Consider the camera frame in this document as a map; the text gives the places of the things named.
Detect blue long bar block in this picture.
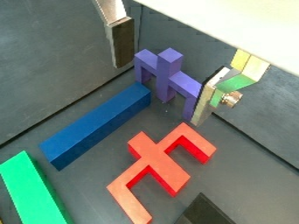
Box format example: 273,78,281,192
40,82,151,171

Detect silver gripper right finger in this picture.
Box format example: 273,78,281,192
191,66,243,126

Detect green long bar block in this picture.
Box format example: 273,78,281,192
0,151,75,224

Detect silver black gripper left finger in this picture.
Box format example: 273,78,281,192
93,0,135,68

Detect red branched block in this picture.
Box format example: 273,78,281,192
107,122,217,224

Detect yellow board with slots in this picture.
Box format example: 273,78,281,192
210,48,271,109

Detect black angle bracket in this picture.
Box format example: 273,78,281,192
174,192,237,224

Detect purple branched block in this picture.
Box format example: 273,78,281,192
135,48,202,121

